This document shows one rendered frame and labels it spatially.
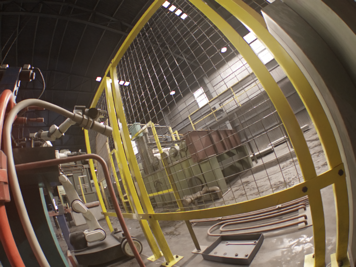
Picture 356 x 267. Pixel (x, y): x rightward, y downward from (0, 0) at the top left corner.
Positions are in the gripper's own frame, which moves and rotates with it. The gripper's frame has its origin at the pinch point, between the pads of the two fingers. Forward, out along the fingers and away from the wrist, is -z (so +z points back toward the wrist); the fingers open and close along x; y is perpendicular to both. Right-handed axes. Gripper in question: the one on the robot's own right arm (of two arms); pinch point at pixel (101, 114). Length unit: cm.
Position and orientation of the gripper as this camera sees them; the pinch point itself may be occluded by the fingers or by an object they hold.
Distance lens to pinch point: 139.4
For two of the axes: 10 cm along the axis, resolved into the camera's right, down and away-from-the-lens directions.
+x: 6.6, -4.3, -6.2
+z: -6.7, 0.3, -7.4
